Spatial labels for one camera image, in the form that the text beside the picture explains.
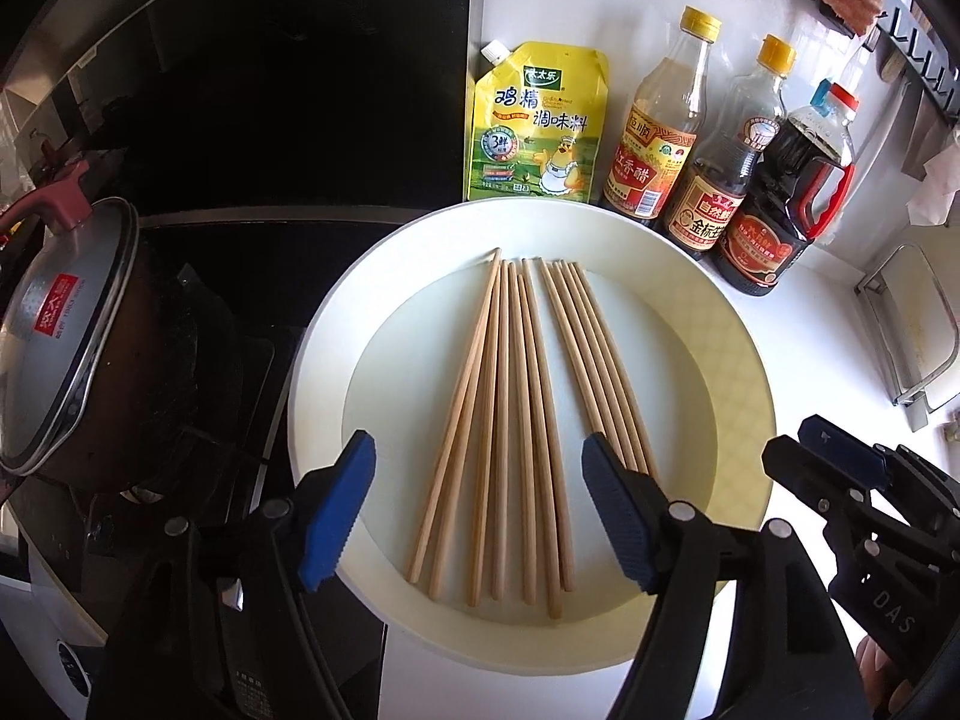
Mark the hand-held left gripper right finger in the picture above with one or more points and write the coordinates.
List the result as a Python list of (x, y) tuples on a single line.
[(622, 517)]

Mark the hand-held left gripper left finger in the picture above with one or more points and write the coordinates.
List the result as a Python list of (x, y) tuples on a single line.
[(337, 517)]

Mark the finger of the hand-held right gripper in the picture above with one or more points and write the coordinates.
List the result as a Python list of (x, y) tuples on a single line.
[(795, 465), (840, 450)]

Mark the white round basin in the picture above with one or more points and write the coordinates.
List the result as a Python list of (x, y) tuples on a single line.
[(675, 405)]

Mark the pile of wooden chopsticks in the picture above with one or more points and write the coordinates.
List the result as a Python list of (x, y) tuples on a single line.
[(534, 405)]

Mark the person's right hand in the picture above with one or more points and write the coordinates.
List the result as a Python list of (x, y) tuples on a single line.
[(874, 667)]

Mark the metal cutting board rack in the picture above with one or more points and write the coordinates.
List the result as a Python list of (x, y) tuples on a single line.
[(911, 390)]

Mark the black gas stove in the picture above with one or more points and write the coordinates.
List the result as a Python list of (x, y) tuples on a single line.
[(232, 360)]

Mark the large red cap sauce bottle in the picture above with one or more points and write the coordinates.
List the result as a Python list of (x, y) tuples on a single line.
[(765, 232)]

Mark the yellow cap soy sauce bottle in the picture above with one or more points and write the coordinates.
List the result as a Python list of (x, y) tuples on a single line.
[(709, 217)]

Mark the white hanging cloth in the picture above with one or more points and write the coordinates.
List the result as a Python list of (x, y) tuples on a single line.
[(937, 187)]

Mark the white kitchen appliance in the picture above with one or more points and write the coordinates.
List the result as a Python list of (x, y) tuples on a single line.
[(45, 615)]

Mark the yellow cap vinegar bottle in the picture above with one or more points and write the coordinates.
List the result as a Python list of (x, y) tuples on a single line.
[(649, 172)]

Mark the yellow seasoning pouch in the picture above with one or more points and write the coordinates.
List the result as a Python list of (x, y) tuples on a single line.
[(536, 135)]

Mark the black wall hook rail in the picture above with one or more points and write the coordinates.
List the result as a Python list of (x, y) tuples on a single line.
[(926, 60)]

